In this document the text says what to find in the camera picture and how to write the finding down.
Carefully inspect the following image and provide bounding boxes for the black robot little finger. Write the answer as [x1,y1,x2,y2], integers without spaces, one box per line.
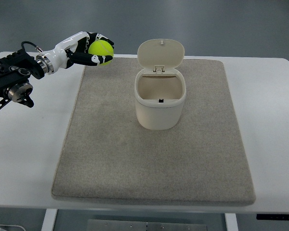
[88,32,97,46]

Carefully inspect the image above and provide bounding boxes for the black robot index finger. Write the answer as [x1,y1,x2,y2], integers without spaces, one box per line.
[96,36,114,46]

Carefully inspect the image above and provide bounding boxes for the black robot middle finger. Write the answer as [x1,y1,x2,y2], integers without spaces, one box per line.
[94,33,110,41]

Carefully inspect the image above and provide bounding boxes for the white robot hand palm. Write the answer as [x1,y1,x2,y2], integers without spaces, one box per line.
[40,31,90,71]

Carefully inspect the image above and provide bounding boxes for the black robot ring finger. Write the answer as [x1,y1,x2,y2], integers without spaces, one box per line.
[90,33,104,41]

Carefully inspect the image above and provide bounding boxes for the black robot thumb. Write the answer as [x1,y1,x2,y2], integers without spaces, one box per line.
[67,52,113,65]

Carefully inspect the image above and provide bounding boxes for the yellow tennis ball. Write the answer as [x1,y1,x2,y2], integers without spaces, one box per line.
[88,40,114,63]

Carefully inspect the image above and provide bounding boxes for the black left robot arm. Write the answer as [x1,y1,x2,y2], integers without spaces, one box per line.
[0,31,114,110]

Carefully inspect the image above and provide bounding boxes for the beige lidded plastic bin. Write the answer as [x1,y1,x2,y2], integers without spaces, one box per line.
[134,38,186,130]

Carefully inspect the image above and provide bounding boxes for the beige fabric mat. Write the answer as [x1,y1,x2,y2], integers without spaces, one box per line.
[52,58,256,206]

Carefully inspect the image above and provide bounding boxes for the white table leg left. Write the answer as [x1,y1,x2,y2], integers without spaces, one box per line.
[41,209,58,231]

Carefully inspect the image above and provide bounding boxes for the white table leg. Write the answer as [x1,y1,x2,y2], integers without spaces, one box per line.
[41,209,58,231]
[224,213,239,231]

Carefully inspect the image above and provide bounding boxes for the white power adapter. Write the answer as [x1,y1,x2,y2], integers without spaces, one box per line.
[0,224,26,231]

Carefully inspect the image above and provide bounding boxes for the white table leg right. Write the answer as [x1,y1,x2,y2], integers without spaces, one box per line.
[224,213,239,231]

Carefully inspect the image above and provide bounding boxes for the black table control panel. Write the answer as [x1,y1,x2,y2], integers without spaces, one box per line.
[256,214,289,221]

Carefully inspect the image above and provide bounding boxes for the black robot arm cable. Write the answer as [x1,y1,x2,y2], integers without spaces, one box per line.
[20,41,44,53]

